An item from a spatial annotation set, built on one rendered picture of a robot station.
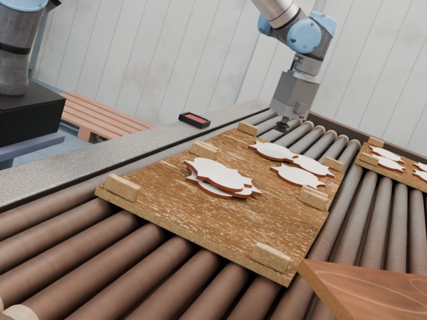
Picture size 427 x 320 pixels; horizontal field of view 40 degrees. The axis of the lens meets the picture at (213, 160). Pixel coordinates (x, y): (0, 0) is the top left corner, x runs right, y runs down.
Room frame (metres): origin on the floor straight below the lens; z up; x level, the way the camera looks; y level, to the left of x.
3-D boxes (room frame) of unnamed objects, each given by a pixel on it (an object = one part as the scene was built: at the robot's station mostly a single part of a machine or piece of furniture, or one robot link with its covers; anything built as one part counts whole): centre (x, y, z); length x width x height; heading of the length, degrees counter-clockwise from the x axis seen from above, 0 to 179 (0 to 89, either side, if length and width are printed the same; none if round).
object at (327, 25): (1.52, -0.14, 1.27); 0.09 x 0.08 x 0.11; 108
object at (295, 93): (1.51, -0.15, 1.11); 0.10 x 0.09 x 0.16; 39
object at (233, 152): (1.45, -0.15, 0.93); 0.41 x 0.35 x 0.02; 167
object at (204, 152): (1.27, 0.03, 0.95); 0.06 x 0.02 x 0.03; 75
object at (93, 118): (4.27, 0.85, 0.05); 1.13 x 0.78 x 0.10; 75
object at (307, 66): (1.52, -0.14, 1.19); 0.08 x 0.08 x 0.05
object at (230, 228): (1.05, -0.05, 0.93); 0.41 x 0.35 x 0.02; 165
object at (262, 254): (0.82, -0.13, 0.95); 0.06 x 0.02 x 0.03; 75
